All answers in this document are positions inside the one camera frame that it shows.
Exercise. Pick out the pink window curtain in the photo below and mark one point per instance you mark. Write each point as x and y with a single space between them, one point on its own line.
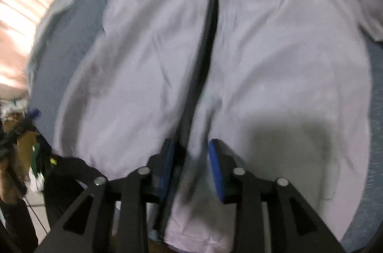
19 20

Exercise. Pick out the person's left hand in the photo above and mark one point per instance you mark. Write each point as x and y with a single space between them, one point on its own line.
10 193

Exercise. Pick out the blue patterned bed sheet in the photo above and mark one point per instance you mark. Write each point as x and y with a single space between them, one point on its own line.
68 46

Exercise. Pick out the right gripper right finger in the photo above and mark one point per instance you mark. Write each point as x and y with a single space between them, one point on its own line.
271 216

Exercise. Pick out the light grey blanket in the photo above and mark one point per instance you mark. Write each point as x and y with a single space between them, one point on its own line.
43 30

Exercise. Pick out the grey black zip jacket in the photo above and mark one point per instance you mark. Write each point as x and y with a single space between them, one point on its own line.
227 76

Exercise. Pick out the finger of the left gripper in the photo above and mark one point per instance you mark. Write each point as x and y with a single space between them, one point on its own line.
33 113

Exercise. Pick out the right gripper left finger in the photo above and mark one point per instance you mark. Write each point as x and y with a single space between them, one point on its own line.
110 215

